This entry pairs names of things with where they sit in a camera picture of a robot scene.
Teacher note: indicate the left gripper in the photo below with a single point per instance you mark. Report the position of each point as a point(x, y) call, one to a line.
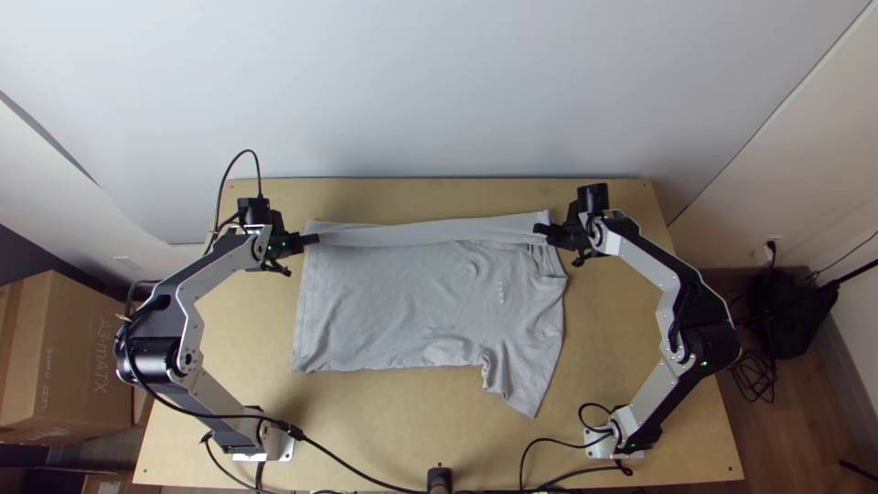
point(293, 243)

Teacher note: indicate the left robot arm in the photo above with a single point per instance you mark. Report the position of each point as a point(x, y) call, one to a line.
point(219, 264)

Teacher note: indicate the white wall outlet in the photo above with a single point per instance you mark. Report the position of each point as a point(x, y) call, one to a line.
point(769, 250)

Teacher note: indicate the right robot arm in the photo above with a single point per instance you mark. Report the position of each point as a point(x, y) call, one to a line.
point(645, 257)

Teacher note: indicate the black bag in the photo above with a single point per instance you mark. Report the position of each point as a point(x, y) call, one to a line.
point(789, 312)

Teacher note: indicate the large grey wall board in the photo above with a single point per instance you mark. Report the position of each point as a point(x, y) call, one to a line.
point(411, 89)

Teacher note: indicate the grey t-shirt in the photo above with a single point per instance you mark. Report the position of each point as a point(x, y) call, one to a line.
point(425, 302)

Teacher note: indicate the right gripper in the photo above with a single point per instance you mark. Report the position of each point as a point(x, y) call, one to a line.
point(569, 235)

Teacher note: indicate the brown cardboard box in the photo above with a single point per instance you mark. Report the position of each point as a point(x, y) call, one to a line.
point(55, 343)

